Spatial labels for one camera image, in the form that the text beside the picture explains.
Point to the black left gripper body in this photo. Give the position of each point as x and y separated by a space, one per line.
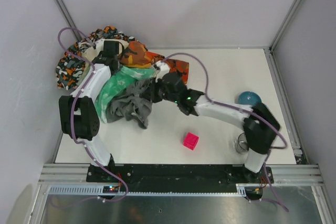
103 60

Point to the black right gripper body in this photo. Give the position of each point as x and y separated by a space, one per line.
153 92

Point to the orange grey camouflage cloth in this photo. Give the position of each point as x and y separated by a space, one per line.
69 68

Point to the cream white cloth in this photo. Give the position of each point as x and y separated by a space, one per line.
91 53

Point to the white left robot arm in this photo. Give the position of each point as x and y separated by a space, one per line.
78 115

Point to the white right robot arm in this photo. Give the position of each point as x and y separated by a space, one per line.
257 122

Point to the red orange camouflage cloth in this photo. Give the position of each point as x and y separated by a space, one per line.
136 55

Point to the green tie-dye cloth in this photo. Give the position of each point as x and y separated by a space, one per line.
116 84

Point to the pink cube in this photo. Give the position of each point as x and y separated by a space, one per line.
190 141

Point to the blue ceramic bowl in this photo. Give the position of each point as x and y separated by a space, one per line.
248 98

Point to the clear glass cup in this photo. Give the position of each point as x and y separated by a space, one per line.
241 145

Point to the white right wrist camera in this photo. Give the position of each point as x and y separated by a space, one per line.
161 68

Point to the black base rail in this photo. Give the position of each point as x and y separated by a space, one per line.
189 178

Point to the grey slotted cable duct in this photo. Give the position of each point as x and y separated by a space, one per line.
102 190

